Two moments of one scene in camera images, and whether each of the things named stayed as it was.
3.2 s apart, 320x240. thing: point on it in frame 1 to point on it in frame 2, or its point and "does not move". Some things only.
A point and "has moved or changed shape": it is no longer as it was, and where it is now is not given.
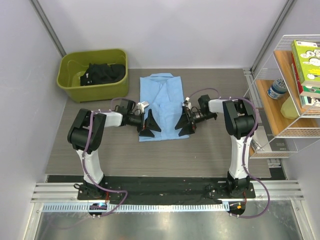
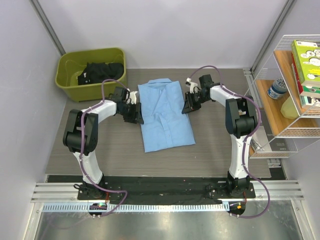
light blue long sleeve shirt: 163,94 has moved or changed shape
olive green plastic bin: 92,75 does not move
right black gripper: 189,126 to 188,108
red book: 297,76 does not move
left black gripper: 149,124 to 136,116
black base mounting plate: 159,190 does not move
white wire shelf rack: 288,94 does not move
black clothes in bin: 101,73 does not move
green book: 306,57 does not move
